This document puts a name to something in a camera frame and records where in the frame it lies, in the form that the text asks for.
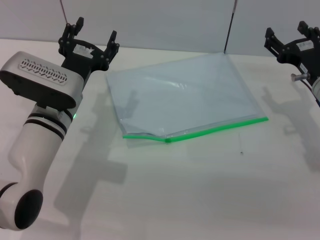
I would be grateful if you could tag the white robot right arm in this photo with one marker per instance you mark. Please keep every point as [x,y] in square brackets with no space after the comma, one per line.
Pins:
[317,90]

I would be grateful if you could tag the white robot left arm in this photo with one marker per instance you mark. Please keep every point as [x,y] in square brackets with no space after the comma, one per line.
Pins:
[32,150]

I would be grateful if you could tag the clear document bag green zip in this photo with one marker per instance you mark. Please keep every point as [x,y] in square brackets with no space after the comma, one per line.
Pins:
[180,100]

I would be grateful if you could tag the green zipper slider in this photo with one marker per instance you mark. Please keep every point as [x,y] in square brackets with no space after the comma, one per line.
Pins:
[168,141]

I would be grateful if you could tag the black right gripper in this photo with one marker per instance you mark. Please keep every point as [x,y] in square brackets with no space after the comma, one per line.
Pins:
[302,55]

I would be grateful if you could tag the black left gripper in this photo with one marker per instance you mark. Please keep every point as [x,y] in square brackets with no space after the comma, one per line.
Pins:
[80,61]

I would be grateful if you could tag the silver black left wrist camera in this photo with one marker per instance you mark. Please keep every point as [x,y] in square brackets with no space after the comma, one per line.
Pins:
[37,80]

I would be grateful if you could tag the black vertical wall strip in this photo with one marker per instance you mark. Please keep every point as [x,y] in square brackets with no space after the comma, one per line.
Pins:
[229,27]

